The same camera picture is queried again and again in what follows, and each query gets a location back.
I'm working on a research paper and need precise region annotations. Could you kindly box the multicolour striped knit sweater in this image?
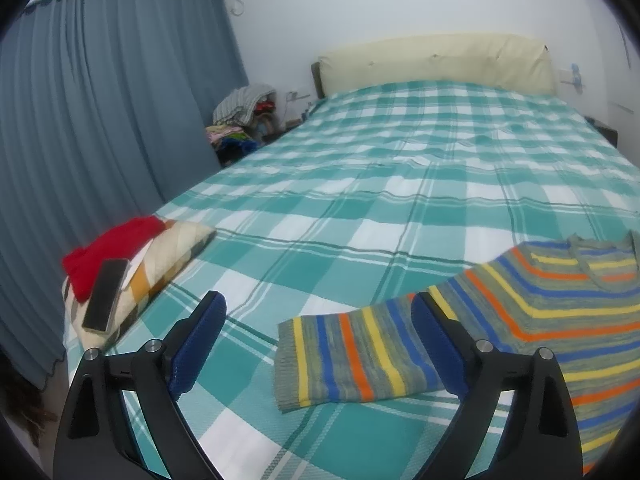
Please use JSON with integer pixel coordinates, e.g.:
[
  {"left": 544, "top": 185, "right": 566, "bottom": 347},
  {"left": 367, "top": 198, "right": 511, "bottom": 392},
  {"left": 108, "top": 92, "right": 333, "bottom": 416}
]
[{"left": 274, "top": 232, "right": 639, "bottom": 470}]

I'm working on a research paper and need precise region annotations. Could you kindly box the pile of clothes by bed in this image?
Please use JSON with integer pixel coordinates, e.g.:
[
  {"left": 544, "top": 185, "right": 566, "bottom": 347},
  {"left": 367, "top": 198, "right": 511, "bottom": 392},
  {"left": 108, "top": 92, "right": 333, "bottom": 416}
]
[{"left": 205, "top": 84, "right": 280, "bottom": 167}]

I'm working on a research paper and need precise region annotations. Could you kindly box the black smartphone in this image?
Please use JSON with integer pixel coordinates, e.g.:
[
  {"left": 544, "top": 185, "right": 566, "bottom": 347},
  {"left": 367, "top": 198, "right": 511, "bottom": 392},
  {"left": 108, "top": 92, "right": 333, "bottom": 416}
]
[{"left": 81, "top": 259, "right": 130, "bottom": 334}]

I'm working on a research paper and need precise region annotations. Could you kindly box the red folded garment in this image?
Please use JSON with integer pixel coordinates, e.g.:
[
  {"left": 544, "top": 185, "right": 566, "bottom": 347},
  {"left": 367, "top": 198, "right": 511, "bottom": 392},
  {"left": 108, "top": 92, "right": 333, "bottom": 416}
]
[{"left": 62, "top": 216, "right": 166, "bottom": 302}]

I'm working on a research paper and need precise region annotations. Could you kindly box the beige orange patterned pillow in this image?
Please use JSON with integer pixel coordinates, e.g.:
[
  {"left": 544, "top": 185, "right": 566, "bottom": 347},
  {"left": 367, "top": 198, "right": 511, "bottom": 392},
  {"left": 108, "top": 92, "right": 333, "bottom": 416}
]
[{"left": 61, "top": 220, "right": 216, "bottom": 350}]

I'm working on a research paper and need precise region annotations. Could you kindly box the teal white plaid bedspread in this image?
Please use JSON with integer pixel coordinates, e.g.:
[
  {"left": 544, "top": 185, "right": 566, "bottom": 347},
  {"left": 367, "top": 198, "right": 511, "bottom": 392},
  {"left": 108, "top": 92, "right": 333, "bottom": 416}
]
[{"left": 62, "top": 79, "right": 640, "bottom": 480}]

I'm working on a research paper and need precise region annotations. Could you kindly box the dark bedside table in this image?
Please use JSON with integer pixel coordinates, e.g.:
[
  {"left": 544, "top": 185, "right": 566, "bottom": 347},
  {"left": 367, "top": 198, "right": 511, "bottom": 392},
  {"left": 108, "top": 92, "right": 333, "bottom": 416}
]
[{"left": 586, "top": 116, "right": 618, "bottom": 148}]

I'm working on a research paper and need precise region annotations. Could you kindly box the blue-grey curtain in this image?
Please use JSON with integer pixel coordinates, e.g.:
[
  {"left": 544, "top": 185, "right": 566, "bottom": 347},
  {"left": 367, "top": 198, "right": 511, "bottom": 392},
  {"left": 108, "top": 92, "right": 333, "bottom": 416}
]
[{"left": 1, "top": 0, "right": 247, "bottom": 388}]

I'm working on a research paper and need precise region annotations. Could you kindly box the cream padded headboard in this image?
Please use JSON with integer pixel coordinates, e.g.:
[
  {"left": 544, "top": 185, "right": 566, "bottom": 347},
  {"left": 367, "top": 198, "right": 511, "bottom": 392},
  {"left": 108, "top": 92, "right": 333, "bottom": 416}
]
[{"left": 311, "top": 32, "right": 556, "bottom": 99}]

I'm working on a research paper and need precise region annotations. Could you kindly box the wall socket with blue item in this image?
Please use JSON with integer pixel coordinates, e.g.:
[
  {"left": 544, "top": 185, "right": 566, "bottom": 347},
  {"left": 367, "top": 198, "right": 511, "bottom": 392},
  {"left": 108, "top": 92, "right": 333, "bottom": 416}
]
[{"left": 558, "top": 63, "right": 585, "bottom": 94}]

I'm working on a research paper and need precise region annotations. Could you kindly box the white wardrobe with handles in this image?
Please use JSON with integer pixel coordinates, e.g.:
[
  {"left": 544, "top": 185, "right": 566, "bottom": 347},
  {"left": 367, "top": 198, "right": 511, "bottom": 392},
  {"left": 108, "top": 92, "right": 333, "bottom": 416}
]
[{"left": 591, "top": 0, "right": 639, "bottom": 166}]

